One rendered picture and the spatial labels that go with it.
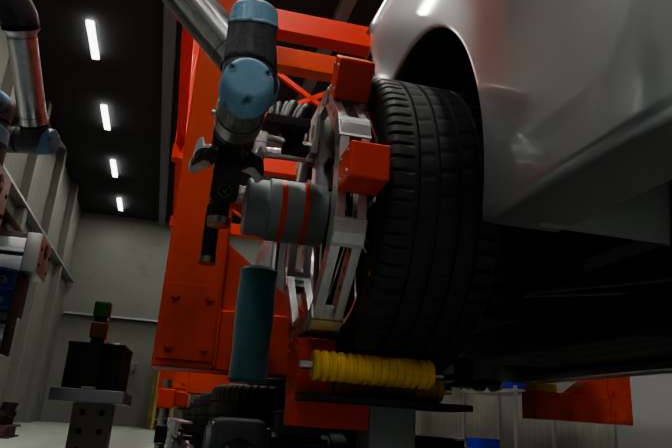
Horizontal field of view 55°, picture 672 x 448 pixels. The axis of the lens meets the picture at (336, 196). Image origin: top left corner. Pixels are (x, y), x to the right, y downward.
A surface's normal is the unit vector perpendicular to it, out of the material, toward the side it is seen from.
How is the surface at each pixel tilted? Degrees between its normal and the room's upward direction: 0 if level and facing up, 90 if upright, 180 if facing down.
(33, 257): 90
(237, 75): 90
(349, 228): 90
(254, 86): 90
